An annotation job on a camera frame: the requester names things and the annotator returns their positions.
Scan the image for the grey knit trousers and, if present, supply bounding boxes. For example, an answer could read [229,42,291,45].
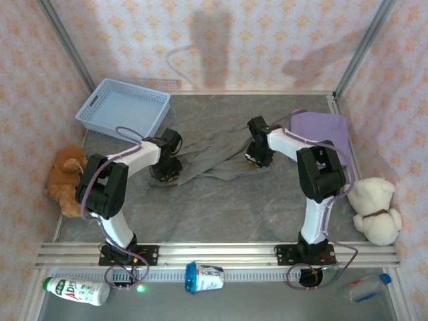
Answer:
[146,122,274,188]

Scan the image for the purple t-shirt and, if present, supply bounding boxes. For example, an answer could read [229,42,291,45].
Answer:
[289,109,352,168]

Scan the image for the light blue plastic basket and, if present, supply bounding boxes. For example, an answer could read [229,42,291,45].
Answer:
[75,78,171,138]

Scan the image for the brown teddy bear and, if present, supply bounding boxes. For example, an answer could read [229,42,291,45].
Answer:
[44,144,88,218]

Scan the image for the white cup blue lid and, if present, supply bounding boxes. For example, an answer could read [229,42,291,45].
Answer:
[185,261,225,294]

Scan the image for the white teddy bear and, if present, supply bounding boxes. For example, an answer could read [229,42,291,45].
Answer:
[346,177,403,247]

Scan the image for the white bottle green cap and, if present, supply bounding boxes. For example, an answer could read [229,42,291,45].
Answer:
[41,276,110,307]

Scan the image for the clear bottle blue cap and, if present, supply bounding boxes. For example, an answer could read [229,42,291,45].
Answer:
[340,273,392,304]

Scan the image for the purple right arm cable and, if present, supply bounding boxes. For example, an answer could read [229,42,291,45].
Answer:
[272,108,359,290]

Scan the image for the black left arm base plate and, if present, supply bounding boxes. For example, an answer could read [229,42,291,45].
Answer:
[98,245,158,268]

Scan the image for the aluminium mounting rail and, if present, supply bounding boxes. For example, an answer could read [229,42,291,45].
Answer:
[35,243,401,270]

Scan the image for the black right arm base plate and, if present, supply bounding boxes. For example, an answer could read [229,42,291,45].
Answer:
[274,243,337,268]

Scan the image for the slotted grey cable duct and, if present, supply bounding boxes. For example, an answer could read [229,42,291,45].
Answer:
[105,269,302,282]

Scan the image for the black round cable grommet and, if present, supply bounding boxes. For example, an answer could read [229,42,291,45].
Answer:
[298,267,324,289]

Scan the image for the aluminium frame post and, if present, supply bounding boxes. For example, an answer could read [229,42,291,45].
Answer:
[333,0,401,100]
[35,0,100,100]

